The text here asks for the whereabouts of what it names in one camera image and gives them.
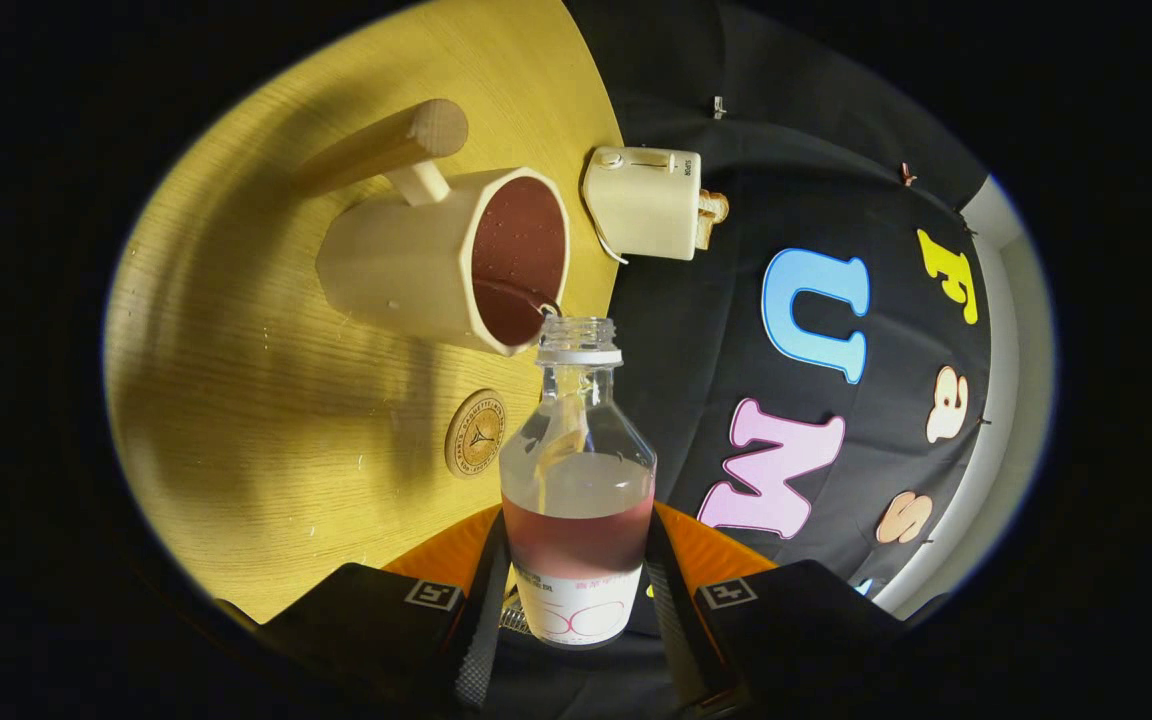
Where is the black backdrop cloth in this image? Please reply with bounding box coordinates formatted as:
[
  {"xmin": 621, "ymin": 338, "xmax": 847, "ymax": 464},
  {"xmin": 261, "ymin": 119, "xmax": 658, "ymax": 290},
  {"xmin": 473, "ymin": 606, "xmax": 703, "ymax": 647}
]
[{"xmin": 561, "ymin": 0, "xmax": 997, "ymax": 641}]

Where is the cream white toaster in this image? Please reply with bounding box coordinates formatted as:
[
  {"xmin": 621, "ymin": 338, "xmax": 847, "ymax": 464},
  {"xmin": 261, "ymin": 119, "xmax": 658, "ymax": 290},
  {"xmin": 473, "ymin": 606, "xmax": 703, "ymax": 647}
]
[{"xmin": 582, "ymin": 146, "xmax": 703, "ymax": 263}]

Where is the beige cup with wooden handle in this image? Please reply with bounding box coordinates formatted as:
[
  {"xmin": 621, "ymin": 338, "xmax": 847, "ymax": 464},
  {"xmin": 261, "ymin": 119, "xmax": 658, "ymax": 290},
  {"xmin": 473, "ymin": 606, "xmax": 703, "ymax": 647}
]
[{"xmin": 291, "ymin": 98, "xmax": 572, "ymax": 358}]

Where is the clear plastic juice bottle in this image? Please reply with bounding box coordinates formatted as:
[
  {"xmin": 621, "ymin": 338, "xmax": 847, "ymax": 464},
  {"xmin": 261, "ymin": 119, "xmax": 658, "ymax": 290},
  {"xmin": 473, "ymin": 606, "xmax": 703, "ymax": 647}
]
[{"xmin": 499, "ymin": 316, "xmax": 657, "ymax": 649}]

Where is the round wooden coaster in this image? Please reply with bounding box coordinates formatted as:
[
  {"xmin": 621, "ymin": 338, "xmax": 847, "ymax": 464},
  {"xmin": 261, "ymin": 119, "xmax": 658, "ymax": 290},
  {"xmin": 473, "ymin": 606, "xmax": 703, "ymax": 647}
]
[{"xmin": 444, "ymin": 389, "xmax": 507, "ymax": 480}]

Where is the wooden table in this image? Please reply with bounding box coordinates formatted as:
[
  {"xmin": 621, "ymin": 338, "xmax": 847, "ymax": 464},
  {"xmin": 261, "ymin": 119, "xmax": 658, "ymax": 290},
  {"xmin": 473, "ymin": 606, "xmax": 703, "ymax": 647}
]
[{"xmin": 104, "ymin": 0, "xmax": 627, "ymax": 626}]

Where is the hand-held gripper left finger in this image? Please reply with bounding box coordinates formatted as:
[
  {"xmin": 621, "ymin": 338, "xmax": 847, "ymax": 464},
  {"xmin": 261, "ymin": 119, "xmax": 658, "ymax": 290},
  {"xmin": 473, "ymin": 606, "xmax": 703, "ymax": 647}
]
[{"xmin": 256, "ymin": 503, "xmax": 512, "ymax": 716}]

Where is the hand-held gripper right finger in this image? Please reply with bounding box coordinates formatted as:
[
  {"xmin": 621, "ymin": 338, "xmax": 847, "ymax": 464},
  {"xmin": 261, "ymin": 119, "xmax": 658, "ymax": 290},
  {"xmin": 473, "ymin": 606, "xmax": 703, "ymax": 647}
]
[{"xmin": 644, "ymin": 500, "xmax": 907, "ymax": 716}]

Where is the white toaster cable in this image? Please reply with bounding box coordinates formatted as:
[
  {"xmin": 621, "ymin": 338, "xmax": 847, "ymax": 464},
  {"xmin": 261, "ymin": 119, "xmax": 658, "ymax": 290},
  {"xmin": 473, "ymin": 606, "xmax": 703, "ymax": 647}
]
[{"xmin": 591, "ymin": 215, "xmax": 629, "ymax": 266}]

